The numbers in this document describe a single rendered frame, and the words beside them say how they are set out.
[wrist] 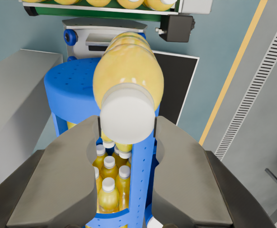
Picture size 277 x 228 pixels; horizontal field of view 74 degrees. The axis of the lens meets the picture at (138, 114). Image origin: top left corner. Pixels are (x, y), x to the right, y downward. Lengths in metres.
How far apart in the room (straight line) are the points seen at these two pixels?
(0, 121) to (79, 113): 0.48
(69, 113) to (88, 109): 0.05
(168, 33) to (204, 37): 1.19
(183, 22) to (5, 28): 1.38
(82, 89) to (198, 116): 1.77
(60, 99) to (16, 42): 1.35
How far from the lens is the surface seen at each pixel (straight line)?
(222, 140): 2.46
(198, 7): 0.74
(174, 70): 1.55
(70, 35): 0.57
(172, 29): 0.57
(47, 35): 1.62
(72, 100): 0.37
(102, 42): 0.50
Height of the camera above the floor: 1.54
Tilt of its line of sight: 57 degrees down
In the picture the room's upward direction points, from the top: 165 degrees clockwise
